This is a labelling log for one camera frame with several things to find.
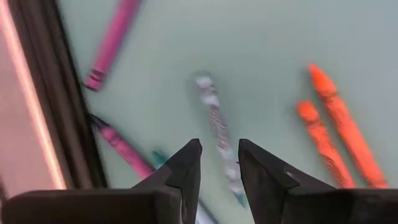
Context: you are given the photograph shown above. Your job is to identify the green table mat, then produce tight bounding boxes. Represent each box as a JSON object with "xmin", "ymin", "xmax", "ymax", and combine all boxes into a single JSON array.
[{"xmin": 55, "ymin": 0, "xmax": 398, "ymax": 224}]

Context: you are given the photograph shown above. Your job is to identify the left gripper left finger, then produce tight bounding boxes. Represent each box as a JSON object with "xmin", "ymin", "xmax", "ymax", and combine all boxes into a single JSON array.
[{"xmin": 132, "ymin": 138, "xmax": 203, "ymax": 224}]

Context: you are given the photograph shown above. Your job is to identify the orange crayon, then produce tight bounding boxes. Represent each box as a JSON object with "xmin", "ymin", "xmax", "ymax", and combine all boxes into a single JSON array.
[
  {"xmin": 295, "ymin": 99, "xmax": 356, "ymax": 190},
  {"xmin": 307, "ymin": 63, "xmax": 389, "ymax": 190}
]

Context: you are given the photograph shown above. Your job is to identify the purple crayon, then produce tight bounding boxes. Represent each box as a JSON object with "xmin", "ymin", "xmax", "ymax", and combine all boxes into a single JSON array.
[
  {"xmin": 83, "ymin": 0, "xmax": 143, "ymax": 91},
  {"xmin": 89, "ymin": 114, "xmax": 155, "ymax": 180}
]

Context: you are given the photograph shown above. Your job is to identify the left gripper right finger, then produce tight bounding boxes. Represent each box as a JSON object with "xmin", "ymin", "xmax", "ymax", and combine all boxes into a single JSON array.
[{"xmin": 238, "ymin": 138, "xmax": 337, "ymax": 224}]

